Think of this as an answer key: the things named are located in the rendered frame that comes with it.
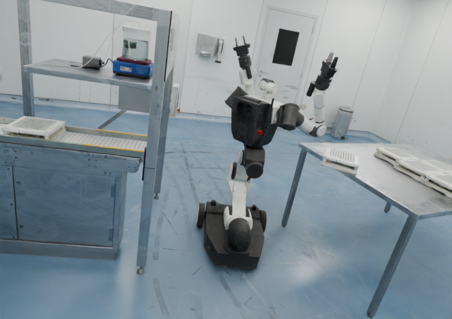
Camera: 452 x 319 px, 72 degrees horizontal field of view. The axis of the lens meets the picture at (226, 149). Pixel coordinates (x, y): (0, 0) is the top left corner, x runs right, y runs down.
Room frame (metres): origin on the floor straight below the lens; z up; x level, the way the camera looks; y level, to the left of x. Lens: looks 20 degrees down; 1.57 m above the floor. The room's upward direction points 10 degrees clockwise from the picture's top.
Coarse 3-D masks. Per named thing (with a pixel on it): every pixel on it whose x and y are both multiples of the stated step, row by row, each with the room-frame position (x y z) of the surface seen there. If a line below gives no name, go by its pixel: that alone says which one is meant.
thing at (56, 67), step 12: (48, 60) 1.79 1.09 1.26; (60, 60) 1.85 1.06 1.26; (36, 72) 1.52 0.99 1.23; (48, 72) 1.53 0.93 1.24; (60, 72) 1.54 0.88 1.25; (72, 72) 1.57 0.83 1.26; (84, 72) 1.62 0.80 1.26; (96, 72) 1.68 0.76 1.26; (108, 72) 1.75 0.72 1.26; (120, 84) 1.59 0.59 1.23; (132, 84) 1.59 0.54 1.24; (144, 84) 1.60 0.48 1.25
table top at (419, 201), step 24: (312, 144) 2.56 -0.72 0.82; (336, 144) 2.70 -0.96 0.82; (360, 144) 2.84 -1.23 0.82; (384, 144) 3.01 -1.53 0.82; (408, 144) 3.19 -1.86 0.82; (360, 168) 2.16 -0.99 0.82; (384, 168) 2.26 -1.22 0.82; (384, 192) 1.80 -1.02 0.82; (408, 192) 1.87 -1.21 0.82; (432, 192) 1.95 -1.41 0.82; (432, 216) 1.64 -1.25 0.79
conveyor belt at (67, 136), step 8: (0, 128) 1.72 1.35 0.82; (64, 136) 1.77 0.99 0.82; (72, 136) 1.79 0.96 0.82; (80, 136) 1.82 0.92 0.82; (88, 136) 1.84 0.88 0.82; (96, 136) 1.86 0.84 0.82; (32, 144) 1.59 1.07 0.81; (96, 144) 1.74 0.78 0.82; (104, 144) 1.76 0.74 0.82; (112, 144) 1.78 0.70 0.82; (120, 144) 1.80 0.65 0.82; (128, 144) 1.83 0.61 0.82; (136, 144) 1.85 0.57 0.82; (144, 144) 1.87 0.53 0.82
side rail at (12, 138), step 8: (0, 136) 1.54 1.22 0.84; (8, 136) 1.55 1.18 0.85; (16, 136) 1.57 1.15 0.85; (40, 144) 1.58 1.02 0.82; (48, 144) 1.58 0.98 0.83; (56, 144) 1.59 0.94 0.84; (64, 144) 1.60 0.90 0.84; (72, 144) 1.60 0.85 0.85; (80, 144) 1.61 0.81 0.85; (104, 152) 1.63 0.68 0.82; (112, 152) 1.64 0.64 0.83; (120, 152) 1.65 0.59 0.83; (128, 152) 1.65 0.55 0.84; (136, 152) 1.66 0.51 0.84
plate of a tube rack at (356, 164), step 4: (328, 148) 2.29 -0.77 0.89; (328, 152) 2.18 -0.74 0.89; (332, 152) 2.20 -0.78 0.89; (324, 156) 2.08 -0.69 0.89; (328, 156) 2.09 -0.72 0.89; (336, 156) 2.12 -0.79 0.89; (344, 156) 2.16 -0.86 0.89; (356, 156) 2.21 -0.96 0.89; (332, 160) 2.07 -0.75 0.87; (336, 160) 2.06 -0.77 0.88; (340, 160) 2.05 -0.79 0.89; (344, 160) 2.07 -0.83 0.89; (356, 160) 2.12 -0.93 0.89; (348, 164) 2.03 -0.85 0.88; (352, 164) 2.02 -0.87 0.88; (356, 164) 2.03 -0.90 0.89
